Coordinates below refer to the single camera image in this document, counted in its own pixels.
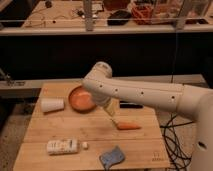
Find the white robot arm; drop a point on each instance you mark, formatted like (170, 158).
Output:
(192, 102)

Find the black rectangular box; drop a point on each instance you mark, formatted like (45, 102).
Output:
(130, 105)

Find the orange wooden bowl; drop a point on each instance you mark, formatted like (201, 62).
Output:
(80, 100)

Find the orange toy carrot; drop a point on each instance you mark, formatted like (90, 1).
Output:
(125, 125)

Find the white paper cup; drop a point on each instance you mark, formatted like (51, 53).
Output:
(51, 104)

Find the black object on bench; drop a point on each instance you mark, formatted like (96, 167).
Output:
(119, 17)

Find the blue cloth rag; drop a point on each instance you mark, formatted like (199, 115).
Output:
(110, 158)

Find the white plastic bottle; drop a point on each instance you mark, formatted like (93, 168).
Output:
(65, 146)

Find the orange crate on bench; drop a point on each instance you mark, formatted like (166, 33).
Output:
(142, 14)

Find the metal clamp at left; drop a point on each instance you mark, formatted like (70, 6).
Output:
(9, 81)

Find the metal frame post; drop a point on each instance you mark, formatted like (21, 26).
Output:
(87, 6)

